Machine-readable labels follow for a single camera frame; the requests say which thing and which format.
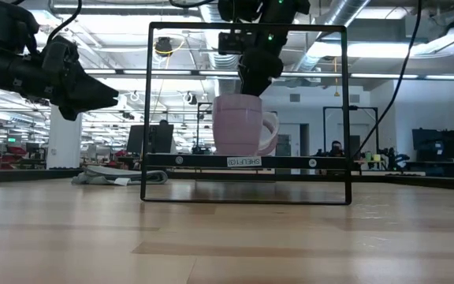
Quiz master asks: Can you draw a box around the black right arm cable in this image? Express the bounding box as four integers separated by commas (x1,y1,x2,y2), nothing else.
352,0,424,159

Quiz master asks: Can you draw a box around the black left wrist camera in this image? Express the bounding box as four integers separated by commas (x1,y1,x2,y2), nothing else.
42,37,79,66

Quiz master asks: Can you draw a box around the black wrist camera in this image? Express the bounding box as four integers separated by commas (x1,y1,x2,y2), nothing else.
42,37,79,66
218,31,258,55

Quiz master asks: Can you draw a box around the black background rig frame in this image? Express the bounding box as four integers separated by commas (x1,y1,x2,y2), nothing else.
322,105,381,159

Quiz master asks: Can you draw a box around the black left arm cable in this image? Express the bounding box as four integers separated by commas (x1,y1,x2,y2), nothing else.
45,0,84,45

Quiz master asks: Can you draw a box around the white building pillar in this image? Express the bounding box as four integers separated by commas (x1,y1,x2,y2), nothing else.
46,104,83,170

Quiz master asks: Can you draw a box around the folded grey cloth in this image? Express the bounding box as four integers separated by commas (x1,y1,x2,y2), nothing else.
71,164,169,186

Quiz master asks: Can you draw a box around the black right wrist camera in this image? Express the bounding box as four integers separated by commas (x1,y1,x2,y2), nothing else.
218,31,258,55

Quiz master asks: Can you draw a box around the ceiling-mounted black camera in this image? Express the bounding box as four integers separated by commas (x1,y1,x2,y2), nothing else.
154,36,173,56

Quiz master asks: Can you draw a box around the person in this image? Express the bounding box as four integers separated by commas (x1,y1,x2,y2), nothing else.
329,140,345,158

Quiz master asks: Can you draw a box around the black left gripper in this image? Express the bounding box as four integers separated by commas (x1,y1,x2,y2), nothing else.
40,37,120,121

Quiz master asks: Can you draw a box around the wooden shelf with black frame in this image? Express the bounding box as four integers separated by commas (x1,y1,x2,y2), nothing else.
140,21,353,206

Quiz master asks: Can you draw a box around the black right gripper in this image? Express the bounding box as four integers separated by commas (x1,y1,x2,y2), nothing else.
237,19,293,97

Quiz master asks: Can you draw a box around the purple mug with white handle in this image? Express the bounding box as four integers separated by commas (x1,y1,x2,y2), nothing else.
212,93,281,157

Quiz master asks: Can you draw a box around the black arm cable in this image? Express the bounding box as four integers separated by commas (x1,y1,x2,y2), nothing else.
352,0,424,159
45,0,84,45

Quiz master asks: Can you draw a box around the black aluminium table frame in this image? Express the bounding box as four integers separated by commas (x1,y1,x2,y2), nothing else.
0,167,454,192

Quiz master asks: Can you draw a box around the large black background screen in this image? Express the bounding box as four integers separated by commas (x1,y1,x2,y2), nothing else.
411,127,454,163

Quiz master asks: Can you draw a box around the black background monitor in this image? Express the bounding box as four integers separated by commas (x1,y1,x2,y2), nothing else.
126,124,175,155

